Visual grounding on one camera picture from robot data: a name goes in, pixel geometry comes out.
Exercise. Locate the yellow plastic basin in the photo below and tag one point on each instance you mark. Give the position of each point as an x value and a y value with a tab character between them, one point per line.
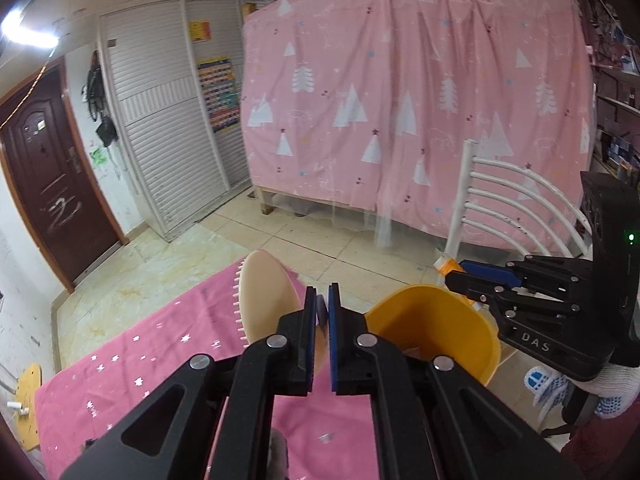
440	320

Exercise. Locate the white mosquito net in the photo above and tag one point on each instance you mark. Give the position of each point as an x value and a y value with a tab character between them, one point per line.
384	225

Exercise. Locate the brown wooden door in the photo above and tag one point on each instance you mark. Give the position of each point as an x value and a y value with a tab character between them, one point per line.
50	175

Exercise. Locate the wooden bed frame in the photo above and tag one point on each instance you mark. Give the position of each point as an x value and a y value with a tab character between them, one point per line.
265	200

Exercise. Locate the person's right hand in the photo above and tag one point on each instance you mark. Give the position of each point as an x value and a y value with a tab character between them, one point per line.
617	390

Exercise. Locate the cluttered wall shelf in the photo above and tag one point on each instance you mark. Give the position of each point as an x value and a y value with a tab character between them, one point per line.
615	110

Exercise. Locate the yellow wooden board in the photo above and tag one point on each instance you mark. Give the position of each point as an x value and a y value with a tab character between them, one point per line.
27	400

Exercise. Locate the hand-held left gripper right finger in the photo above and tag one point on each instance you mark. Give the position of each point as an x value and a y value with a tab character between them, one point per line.
334	340

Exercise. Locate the pink tree print curtain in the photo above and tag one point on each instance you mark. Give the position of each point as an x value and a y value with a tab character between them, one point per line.
400	85

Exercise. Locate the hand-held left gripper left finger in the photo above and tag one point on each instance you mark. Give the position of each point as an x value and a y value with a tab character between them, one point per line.
310	340

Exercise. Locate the white chair with orange seat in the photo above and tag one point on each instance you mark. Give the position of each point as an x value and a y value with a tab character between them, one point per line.
467	185

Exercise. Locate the yellow paper poster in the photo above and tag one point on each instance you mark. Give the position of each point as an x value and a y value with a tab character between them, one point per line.
201	31

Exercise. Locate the small black hanging bag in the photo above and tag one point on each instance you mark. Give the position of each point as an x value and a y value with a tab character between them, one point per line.
106	131

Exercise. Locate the white sliding door wardrobe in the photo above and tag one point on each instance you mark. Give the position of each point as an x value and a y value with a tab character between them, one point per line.
160	125

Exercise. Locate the beige hair brush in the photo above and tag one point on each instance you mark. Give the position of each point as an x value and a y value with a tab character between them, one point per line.
270	290

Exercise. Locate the pink star tablecloth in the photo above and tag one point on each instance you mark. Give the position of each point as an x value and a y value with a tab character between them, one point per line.
150	340

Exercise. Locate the ceiling tube lamp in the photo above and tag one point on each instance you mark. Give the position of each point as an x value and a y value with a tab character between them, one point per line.
30	35

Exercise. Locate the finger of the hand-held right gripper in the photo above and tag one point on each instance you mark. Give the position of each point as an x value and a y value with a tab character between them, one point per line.
487	272
475	287

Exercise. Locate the colourful grid chart poster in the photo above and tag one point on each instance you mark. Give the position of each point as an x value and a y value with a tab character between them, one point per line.
219	95

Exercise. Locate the person's right forearm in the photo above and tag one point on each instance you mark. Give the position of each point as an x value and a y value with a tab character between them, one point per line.
605	450

